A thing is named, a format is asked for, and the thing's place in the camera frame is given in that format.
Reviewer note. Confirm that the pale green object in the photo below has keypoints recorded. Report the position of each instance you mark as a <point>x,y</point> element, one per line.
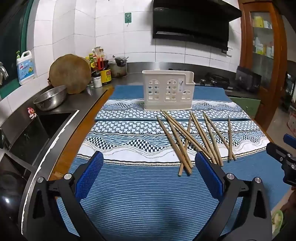
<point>277,220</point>

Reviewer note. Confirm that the pile of wooden chopsticks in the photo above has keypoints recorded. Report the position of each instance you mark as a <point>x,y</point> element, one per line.
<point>196,139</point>

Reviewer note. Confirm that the black range hood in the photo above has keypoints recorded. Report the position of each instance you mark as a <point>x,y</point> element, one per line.
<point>192,20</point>

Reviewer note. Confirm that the dark soy sauce bottle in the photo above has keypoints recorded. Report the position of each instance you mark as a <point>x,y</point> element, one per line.
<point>106,75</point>

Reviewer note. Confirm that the white plastic utensil holder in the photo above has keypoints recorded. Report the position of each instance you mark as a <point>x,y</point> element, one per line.
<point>161,92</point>

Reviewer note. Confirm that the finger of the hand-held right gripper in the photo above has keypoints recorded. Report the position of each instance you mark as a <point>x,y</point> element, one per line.
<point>290,139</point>
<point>288,162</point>

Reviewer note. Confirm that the round wooden cutting board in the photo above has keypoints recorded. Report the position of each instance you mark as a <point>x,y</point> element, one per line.
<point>70,74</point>

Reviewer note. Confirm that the black countertop appliance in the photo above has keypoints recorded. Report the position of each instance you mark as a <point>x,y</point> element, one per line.
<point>248,78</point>

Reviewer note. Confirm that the green base cabinet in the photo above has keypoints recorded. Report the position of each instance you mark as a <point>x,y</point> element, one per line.
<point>245,105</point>

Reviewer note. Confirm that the metal pot with lid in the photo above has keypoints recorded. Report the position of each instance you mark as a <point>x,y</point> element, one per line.
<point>118,68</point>

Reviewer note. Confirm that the small white jar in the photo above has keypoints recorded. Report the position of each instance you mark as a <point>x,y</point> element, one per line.
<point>97,81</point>

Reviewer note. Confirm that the wooden glass door cabinet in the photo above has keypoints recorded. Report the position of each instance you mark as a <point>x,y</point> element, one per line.
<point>245,46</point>

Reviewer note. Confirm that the person's right forearm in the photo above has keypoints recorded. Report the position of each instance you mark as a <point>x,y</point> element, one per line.
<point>291,213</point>

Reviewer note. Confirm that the black kitchen sink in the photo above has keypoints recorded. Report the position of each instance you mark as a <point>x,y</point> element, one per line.
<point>46,129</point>

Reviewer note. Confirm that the metal faucet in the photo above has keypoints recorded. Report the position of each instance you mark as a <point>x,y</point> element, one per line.
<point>3,73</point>

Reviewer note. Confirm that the metal colander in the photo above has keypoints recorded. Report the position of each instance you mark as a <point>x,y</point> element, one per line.
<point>50,98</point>

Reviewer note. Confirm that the white detergent bottle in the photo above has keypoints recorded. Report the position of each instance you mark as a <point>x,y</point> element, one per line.
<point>26,69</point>

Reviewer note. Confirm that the green condiment bottle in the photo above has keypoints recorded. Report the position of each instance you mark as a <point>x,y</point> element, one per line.
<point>92,61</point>

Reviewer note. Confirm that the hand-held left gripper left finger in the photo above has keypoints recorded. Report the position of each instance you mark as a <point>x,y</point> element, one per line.
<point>91,176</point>

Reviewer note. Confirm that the red cap sauce bottle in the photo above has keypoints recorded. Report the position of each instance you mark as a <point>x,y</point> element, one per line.
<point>100,63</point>

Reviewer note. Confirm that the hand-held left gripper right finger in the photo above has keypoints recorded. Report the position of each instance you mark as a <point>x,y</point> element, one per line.
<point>208,176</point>

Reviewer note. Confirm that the black gas stove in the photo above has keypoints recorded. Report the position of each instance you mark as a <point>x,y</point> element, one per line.
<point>216,80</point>

